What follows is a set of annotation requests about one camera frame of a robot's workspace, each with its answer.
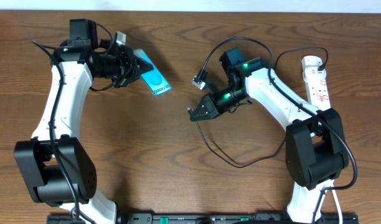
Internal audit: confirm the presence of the black USB charging cable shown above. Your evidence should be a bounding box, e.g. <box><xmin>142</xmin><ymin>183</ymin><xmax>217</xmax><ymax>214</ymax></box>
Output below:
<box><xmin>186</xmin><ymin>47</ymin><xmax>329</xmax><ymax>169</ymax></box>

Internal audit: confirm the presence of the Galaxy S25 smartphone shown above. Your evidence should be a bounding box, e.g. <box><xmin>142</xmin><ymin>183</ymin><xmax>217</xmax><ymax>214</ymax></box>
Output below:
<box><xmin>134</xmin><ymin>49</ymin><xmax>172</xmax><ymax>96</ymax></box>

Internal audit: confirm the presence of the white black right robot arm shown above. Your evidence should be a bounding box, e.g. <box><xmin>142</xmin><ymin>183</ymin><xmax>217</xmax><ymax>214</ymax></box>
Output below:
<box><xmin>189</xmin><ymin>48</ymin><xmax>355</xmax><ymax>223</ymax></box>

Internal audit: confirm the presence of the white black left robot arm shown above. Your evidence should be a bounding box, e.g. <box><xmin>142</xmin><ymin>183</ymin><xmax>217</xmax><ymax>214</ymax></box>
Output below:
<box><xmin>14</xmin><ymin>19</ymin><xmax>153</xmax><ymax>223</ymax></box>

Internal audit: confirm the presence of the white USB charger adapter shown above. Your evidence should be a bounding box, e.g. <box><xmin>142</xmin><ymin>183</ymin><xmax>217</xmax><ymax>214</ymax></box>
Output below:
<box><xmin>301</xmin><ymin>55</ymin><xmax>327</xmax><ymax>83</ymax></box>

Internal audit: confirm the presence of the white power strip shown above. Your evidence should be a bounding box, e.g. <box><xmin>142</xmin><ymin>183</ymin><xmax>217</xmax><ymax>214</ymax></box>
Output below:
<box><xmin>305</xmin><ymin>79</ymin><xmax>331</xmax><ymax>111</ymax></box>

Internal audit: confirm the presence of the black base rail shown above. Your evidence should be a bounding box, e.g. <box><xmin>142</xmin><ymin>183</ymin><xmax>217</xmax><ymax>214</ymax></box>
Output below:
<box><xmin>46</xmin><ymin>212</ymin><xmax>359</xmax><ymax>224</ymax></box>

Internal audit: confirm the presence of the white power strip cord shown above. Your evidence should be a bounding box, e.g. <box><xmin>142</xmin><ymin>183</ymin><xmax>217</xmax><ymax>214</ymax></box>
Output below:
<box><xmin>329</xmin><ymin>183</ymin><xmax>344</xmax><ymax>224</ymax></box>

